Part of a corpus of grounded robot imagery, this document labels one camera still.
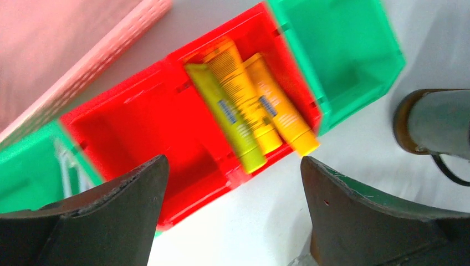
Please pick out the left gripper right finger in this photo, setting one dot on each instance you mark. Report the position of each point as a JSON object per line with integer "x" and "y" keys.
{"x": 356, "y": 224}

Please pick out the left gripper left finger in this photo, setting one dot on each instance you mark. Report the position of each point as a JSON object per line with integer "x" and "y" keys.
{"x": 110, "y": 224}

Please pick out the clear holder with brown ends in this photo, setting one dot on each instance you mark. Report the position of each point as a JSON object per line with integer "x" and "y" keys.
{"x": 306, "y": 257}

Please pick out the red plastic bin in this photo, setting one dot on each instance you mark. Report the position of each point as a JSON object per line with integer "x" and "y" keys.
{"x": 158, "y": 111}

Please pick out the black mug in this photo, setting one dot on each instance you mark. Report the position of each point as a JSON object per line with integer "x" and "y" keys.
{"x": 438, "y": 123}

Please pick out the brown wooden oval tray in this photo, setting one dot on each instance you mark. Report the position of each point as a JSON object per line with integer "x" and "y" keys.
{"x": 400, "y": 121}

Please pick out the green bin with toothbrushes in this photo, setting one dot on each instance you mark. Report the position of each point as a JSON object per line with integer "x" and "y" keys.
{"x": 30, "y": 172}

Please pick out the green bin at back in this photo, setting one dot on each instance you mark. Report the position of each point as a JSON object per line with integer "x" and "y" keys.
{"x": 346, "y": 50}

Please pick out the pink perforated basket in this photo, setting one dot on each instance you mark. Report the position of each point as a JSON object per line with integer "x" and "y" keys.
{"x": 52, "y": 50}

